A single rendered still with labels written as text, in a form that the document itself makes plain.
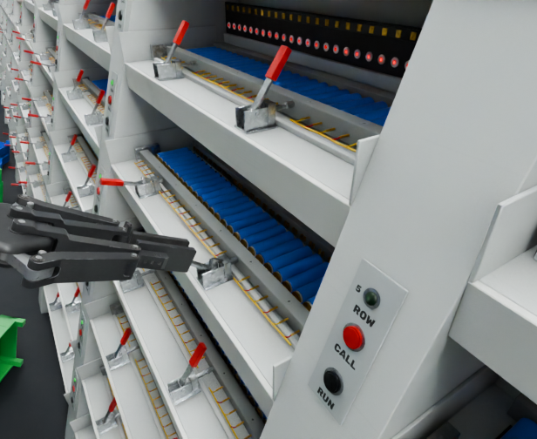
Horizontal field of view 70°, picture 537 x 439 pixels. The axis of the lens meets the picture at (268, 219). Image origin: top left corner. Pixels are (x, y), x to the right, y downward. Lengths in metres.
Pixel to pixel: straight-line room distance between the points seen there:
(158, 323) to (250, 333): 0.31
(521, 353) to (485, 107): 0.13
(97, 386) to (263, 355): 0.79
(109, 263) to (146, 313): 0.38
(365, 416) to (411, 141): 0.19
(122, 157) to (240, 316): 0.50
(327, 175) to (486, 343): 0.17
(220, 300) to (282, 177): 0.19
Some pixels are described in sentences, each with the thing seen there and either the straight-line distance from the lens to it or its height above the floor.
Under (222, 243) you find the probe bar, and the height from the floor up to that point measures 0.97.
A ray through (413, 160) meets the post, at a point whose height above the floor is 1.18.
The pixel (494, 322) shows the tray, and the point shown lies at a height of 1.12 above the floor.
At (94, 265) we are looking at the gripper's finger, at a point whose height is 1.01.
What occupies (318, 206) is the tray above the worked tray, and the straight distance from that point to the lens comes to 0.32.
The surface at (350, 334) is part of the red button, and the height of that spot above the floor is 1.06.
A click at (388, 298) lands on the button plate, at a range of 0.27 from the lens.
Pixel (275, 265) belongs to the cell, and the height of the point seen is 0.98.
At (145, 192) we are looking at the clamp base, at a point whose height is 0.95.
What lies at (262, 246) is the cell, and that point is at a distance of 0.52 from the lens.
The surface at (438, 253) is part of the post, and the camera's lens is 0.25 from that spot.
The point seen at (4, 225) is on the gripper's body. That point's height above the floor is 1.03.
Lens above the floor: 1.21
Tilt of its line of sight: 22 degrees down
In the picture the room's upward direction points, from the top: 17 degrees clockwise
